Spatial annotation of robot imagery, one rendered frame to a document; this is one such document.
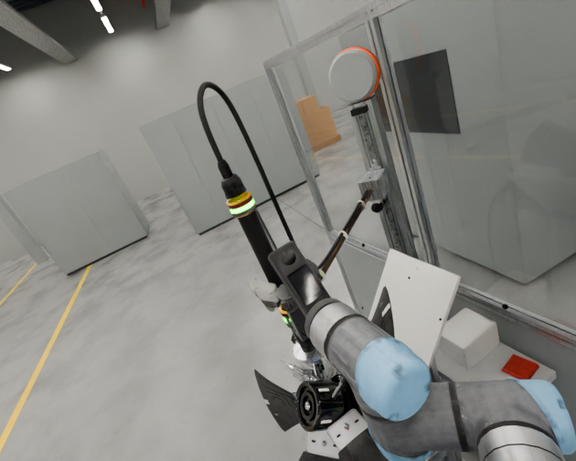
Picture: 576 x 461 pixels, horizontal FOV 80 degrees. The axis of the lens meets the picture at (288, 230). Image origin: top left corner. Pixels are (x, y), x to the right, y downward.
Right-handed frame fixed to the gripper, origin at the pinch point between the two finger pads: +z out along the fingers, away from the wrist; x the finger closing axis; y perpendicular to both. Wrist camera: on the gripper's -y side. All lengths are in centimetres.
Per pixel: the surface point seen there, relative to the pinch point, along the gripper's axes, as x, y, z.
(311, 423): -6.9, 46.6, 5.1
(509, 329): 70, 76, 9
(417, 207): 70, 31, 39
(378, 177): 50, 8, 30
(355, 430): 0.8, 47.7, -3.0
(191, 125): 96, -10, 544
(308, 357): -1.9, 19.7, -4.0
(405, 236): 58, 37, 35
